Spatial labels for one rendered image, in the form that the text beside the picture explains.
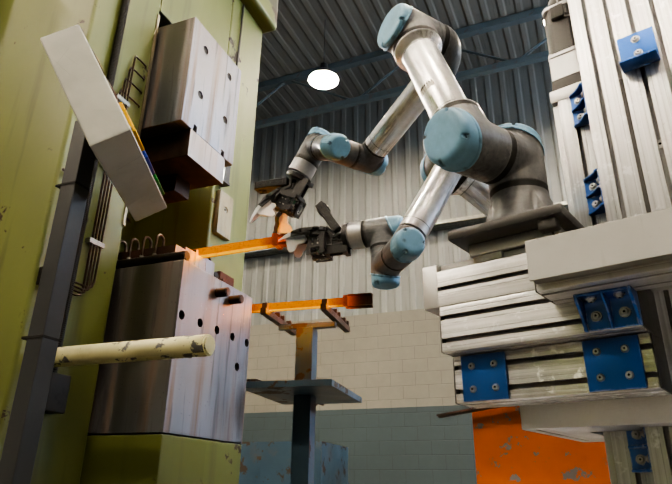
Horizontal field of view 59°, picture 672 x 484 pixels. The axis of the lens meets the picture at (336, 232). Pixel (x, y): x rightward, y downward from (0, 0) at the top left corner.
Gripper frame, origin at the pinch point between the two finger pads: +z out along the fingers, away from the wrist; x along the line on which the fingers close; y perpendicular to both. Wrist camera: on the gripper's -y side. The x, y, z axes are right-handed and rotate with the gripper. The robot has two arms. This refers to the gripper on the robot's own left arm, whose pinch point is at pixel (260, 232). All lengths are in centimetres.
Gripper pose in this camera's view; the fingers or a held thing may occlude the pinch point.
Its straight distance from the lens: 176.2
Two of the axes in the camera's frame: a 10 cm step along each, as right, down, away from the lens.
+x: 3.7, 3.7, 8.5
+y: 8.0, 3.3, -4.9
